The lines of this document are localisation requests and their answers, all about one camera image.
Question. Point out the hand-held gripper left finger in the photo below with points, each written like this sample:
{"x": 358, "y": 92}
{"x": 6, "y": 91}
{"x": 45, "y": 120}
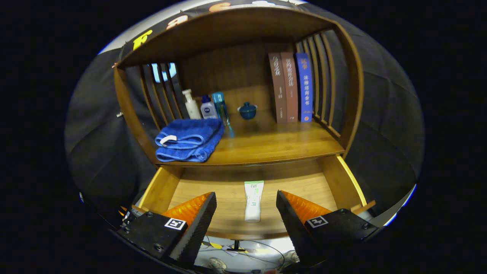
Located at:
{"x": 196, "y": 230}

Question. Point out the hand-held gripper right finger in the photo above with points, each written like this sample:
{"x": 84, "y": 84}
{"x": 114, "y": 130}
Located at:
{"x": 295, "y": 232}

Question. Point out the wooden drawer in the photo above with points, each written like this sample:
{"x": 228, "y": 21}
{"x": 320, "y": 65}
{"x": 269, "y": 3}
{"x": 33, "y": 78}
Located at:
{"x": 228, "y": 198}

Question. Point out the white and green tube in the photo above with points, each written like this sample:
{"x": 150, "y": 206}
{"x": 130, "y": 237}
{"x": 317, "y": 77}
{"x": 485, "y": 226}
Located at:
{"x": 253, "y": 205}

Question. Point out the wooden countertop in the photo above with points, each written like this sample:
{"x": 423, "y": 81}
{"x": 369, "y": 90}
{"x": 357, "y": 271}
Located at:
{"x": 274, "y": 140}

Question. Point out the wooden cabinet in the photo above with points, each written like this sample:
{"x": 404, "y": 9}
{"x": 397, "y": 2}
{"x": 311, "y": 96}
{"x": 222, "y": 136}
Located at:
{"x": 236, "y": 30}

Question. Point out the yellow tape piece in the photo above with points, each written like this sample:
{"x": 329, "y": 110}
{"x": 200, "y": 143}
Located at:
{"x": 216, "y": 245}

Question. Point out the blue folded towel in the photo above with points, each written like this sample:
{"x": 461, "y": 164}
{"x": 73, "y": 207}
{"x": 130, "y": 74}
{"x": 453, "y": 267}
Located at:
{"x": 190, "y": 133}

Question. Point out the white bottle with blue cap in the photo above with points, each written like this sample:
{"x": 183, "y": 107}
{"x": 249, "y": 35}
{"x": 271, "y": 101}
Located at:
{"x": 208, "y": 110}

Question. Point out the white pump bottle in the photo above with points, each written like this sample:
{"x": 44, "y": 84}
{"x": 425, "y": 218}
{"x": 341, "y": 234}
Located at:
{"x": 192, "y": 108}

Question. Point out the slim teal bottle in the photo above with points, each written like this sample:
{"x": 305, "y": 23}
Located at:
{"x": 220, "y": 106}

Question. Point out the blue lidded teacup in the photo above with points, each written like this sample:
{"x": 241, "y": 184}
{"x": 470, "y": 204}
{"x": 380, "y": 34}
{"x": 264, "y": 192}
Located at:
{"x": 247, "y": 111}

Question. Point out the black backdrop cloth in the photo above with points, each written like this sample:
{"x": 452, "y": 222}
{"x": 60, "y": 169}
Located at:
{"x": 384, "y": 125}

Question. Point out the dark brown book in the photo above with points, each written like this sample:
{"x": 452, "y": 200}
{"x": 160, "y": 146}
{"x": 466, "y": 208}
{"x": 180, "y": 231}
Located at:
{"x": 278, "y": 91}

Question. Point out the reddish brown book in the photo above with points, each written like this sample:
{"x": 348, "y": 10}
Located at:
{"x": 291, "y": 87}

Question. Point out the blue book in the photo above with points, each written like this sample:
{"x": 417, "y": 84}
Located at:
{"x": 305, "y": 87}

